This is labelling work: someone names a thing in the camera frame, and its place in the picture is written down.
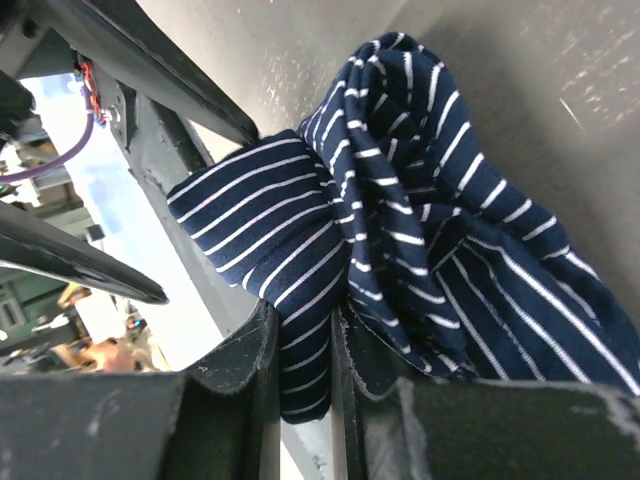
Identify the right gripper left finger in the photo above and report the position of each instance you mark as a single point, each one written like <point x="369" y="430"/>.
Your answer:
<point x="218" y="419"/>

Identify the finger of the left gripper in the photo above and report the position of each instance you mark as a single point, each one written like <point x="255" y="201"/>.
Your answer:
<point x="121" y="38"/>
<point x="32" y="245"/>

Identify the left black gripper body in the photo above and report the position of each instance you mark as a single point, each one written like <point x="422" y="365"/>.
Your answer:
<point x="31" y="46"/>

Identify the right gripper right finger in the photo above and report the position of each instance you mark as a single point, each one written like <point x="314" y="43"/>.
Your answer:
<point x="389" y="421"/>

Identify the dark blue striped underwear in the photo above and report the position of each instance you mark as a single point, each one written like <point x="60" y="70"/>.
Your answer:
<point x="383" y="204"/>

